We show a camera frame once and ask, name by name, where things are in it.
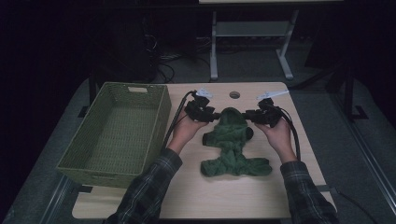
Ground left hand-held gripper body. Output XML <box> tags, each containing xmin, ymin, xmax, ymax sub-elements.
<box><xmin>184</xmin><ymin>88</ymin><xmax>217</xmax><ymax>123</ymax></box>

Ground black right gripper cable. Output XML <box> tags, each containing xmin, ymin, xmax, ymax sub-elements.
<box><xmin>274</xmin><ymin>104</ymin><xmax>303</xmax><ymax>162</ymax></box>

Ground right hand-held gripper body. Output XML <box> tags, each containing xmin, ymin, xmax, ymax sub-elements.
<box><xmin>248</xmin><ymin>89</ymin><xmax>290</xmax><ymax>129</ymax></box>

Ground black floor cable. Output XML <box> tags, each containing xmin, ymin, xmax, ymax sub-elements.
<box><xmin>335</xmin><ymin>189</ymin><xmax>379</xmax><ymax>224</ymax></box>

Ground black metal stand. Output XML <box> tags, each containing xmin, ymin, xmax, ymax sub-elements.
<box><xmin>325</xmin><ymin>62</ymin><xmax>370</xmax><ymax>122</ymax></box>

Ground grey metal stand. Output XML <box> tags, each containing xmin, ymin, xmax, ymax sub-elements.
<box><xmin>208</xmin><ymin>8</ymin><xmax>301</xmax><ymax>81</ymax></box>

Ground person's right hand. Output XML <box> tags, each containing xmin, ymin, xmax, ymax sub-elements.
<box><xmin>254</xmin><ymin>116</ymin><xmax>298</xmax><ymax>164</ymax></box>

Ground black floor cables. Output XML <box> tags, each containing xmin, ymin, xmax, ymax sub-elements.
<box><xmin>141</xmin><ymin>15</ymin><xmax>213</xmax><ymax>83</ymax></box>

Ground metal floor rail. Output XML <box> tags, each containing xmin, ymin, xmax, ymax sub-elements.
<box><xmin>330</xmin><ymin>90</ymin><xmax>396</xmax><ymax>216</ymax></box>
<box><xmin>38</xmin><ymin>174</ymin><xmax>74</xmax><ymax>224</ymax></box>

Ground person's left hand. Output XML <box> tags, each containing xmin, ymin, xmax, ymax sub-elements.
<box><xmin>166</xmin><ymin>110</ymin><xmax>209</xmax><ymax>155</ymax></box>

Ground green fleece garment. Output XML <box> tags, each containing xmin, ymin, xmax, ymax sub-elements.
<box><xmin>200</xmin><ymin>106</ymin><xmax>274</xmax><ymax>178</ymax></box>

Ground green woven basket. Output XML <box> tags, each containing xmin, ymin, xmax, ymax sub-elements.
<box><xmin>56</xmin><ymin>81</ymin><xmax>172</xmax><ymax>189</ymax></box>

